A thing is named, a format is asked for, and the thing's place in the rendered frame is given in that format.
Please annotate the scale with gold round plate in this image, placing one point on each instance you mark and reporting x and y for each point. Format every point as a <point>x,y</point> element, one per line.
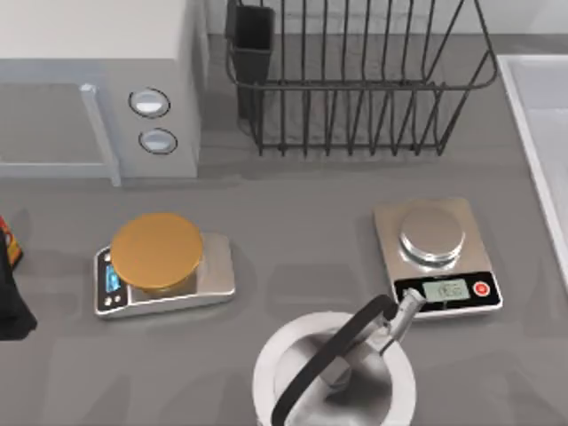
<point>164,266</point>

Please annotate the microwave knob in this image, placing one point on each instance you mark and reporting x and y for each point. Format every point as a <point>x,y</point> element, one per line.
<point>149,103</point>
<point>158,141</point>

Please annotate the scale with silver round plate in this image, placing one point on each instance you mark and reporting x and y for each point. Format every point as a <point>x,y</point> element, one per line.
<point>437,257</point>

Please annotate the black cutlery holder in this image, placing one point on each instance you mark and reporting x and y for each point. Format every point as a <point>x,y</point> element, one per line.
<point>250,40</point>

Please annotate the pale microwave oven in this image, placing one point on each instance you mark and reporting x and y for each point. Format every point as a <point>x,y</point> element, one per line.
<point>146,53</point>

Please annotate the red and orange box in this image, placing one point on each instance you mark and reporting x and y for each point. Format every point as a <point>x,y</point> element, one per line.
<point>11,242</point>

